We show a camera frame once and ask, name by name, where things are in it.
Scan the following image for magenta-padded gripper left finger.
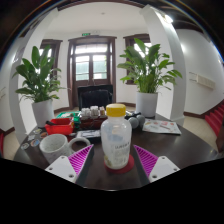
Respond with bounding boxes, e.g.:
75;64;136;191
44;143;95;185

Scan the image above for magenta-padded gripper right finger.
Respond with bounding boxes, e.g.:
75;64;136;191
133;144;181;184

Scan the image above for clear bottle with yellow cap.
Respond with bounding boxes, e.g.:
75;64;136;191
100;103;133;170

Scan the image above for white speckled mug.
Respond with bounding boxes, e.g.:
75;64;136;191
38;133;92;164

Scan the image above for flat round red coaster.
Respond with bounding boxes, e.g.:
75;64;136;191
103;153;136;175

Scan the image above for red plastic box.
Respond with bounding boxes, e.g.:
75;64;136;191
44;117;75;136

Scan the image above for printed magazine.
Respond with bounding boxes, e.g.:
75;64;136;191
142;118;183;135

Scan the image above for green box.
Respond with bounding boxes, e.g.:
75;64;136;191
55;110;82;123

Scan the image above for dark grey rounded object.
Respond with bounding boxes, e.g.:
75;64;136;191
124;111;147;130

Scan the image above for green plant in white pot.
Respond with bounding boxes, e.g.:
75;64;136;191
117;37;184;118
12;44;66;128

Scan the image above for red carpeted stairs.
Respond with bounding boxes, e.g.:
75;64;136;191
0;131;6;158
204;101;224;138

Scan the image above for black chair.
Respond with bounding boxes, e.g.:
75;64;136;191
77;84;114;110

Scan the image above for brown wooden double door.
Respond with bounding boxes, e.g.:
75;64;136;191
67;35;118;108

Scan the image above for brown-framed window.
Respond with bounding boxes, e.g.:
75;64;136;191
39;38;64;73
123;33;152;84

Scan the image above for white wall unit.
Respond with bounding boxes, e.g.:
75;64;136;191
189;71;216;90

